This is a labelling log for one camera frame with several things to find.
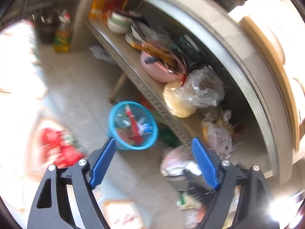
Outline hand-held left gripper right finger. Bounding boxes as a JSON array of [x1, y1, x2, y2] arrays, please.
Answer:
[[191, 137, 280, 229]]

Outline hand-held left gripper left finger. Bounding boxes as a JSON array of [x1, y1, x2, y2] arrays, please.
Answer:
[[27, 136, 117, 229]]

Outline blue plastic mesh basket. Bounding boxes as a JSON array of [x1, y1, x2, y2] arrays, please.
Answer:
[[108, 101, 159, 151]]

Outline crumpled pale plastic bag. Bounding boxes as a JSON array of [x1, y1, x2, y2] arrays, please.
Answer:
[[161, 147, 198, 179]]

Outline pink white plastic bag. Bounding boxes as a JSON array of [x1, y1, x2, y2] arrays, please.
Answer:
[[202, 120, 235, 159]]

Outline white green printed bag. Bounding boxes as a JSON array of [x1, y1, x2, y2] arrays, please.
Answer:
[[177, 191, 241, 229]]

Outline green plastic bag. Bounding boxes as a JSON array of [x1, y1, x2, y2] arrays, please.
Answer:
[[158, 126, 181, 147]]

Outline bag of brown food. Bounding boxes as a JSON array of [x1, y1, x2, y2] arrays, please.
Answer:
[[204, 107, 233, 127]]

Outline clear bag of yellow flour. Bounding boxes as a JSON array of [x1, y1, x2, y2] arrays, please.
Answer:
[[163, 67, 224, 118]]

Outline wooden shelf leg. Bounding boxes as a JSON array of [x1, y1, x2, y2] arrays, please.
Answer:
[[108, 73, 128, 102]]

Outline perforated metal shelf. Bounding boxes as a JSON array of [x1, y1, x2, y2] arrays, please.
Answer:
[[83, 19, 262, 163]]

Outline pink plastic basin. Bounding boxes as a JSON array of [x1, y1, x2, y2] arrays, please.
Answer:
[[140, 44, 187, 83]]

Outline white rag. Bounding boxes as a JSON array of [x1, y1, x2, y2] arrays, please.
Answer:
[[89, 45, 117, 65]]

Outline wooden chopsticks bundle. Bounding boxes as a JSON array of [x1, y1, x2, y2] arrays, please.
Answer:
[[133, 40, 181, 72]]

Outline wooden cutting board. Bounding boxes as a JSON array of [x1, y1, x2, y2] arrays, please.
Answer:
[[238, 17, 301, 153]]

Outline stack of plates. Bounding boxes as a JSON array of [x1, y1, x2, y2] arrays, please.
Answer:
[[125, 21, 153, 49]]

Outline cooking oil bottle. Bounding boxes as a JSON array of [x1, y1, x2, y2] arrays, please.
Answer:
[[54, 12, 73, 53]]

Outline grey kitchen counter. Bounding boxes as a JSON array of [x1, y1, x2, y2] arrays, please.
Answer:
[[74, 0, 301, 184]]

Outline stack of bowls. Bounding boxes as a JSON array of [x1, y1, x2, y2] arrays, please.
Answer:
[[107, 12, 132, 34]]

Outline black waste bin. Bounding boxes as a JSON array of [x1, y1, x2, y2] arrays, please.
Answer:
[[36, 12, 56, 44]]

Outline orange snack packets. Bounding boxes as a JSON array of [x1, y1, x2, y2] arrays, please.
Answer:
[[89, 0, 108, 21]]

